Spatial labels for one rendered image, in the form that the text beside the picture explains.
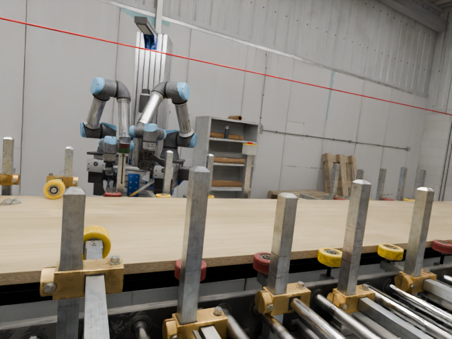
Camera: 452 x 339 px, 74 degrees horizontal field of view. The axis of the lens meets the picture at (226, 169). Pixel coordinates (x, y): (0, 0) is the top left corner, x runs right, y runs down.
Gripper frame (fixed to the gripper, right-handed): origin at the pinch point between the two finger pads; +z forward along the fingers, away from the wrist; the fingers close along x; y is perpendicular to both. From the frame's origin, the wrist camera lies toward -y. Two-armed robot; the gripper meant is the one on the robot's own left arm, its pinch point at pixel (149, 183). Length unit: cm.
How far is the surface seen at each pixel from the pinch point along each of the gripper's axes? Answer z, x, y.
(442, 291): 8, 128, -65
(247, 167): -15, 12, -58
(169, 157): -17.3, 12.5, -7.1
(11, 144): -18, 13, 66
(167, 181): -3.9, 12.5, -7.1
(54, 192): 0, 32, 46
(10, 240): 3, 84, 51
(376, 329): 18, 125, -43
